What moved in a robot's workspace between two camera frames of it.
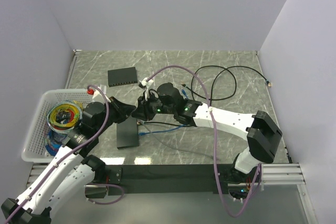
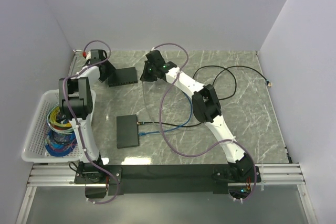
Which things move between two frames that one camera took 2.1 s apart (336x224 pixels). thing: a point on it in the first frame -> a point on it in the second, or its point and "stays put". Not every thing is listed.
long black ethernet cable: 190,88 stays put
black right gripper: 143,113 -> 144,77
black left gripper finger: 118,111 -> 106,69
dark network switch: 122,76 stays put
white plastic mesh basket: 34,149 stays put
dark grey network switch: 127,133 stays put
